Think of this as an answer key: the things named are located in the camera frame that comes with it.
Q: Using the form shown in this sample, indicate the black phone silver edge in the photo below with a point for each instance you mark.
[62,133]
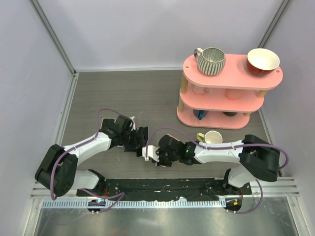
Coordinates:
[139,152]

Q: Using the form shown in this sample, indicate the clear pink glass cup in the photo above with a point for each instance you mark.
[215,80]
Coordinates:
[201,90]

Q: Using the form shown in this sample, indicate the dark cup bottom shelf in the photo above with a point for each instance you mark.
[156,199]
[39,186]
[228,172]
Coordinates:
[230,114]

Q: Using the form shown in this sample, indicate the blue cup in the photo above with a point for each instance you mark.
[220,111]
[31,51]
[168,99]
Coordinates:
[200,114]

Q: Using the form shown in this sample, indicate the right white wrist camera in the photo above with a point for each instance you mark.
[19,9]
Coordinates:
[150,153]

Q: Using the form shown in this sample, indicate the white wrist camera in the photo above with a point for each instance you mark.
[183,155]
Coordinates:
[150,153]
[133,120]

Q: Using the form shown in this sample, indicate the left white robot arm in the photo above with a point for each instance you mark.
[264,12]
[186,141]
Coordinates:
[58,169]

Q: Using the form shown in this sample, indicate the black mounting plate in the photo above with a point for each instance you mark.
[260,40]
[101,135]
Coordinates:
[167,189]

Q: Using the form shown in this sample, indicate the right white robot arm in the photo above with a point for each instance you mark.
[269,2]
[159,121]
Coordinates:
[256,158]

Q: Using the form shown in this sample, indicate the pink three-tier shelf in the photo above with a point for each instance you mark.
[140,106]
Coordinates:
[233,76]

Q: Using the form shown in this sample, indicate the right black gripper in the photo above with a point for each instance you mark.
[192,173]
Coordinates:
[161,162]

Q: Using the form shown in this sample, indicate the beige phone case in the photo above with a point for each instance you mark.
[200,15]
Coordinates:
[108,121]

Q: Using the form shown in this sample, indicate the white slotted cable duct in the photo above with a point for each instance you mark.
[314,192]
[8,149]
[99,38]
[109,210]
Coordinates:
[94,203]

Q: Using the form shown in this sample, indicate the red white bowl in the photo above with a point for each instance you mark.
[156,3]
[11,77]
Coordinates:
[261,62]

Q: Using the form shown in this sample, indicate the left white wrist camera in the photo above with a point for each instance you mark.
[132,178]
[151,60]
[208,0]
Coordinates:
[133,120]

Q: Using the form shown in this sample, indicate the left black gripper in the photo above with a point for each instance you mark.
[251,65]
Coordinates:
[138,142]

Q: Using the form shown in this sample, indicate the yellow green mug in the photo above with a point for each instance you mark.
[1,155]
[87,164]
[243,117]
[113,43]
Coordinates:
[211,137]

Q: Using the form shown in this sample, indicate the grey striped mug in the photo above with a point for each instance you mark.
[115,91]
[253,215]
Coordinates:
[210,61]

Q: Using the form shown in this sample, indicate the phone with white edge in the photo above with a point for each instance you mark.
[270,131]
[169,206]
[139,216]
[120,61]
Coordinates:
[108,122]

